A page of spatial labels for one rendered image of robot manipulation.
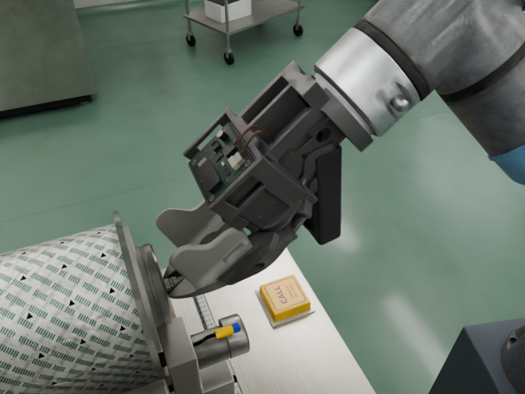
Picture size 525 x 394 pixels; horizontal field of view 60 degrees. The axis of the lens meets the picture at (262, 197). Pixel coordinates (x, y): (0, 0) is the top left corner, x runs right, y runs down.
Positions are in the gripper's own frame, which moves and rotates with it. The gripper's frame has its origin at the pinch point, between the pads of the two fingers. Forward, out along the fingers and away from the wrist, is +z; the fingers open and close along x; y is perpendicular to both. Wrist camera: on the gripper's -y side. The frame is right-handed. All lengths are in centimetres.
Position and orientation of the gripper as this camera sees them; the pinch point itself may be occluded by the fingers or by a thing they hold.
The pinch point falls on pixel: (184, 281)
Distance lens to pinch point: 41.6
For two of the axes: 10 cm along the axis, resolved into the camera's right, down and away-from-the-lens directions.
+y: -5.9, -4.1, -7.0
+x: 3.9, 6.2, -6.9
